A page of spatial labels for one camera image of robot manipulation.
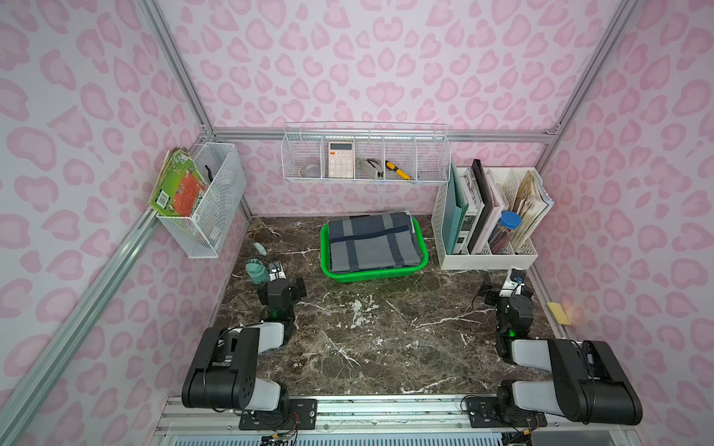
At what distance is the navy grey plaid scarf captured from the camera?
3.03 feet

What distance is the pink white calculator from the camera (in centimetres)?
97

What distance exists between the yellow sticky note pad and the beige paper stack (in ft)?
0.77

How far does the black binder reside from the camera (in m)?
0.85

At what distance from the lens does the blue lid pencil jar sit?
3.07 ft

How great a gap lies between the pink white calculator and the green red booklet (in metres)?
0.40

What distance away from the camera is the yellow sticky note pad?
0.93 metres

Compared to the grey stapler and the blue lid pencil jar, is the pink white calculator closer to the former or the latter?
the grey stapler

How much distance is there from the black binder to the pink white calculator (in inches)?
17.0

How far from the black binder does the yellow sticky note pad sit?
33 cm

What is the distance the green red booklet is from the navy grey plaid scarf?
435mm
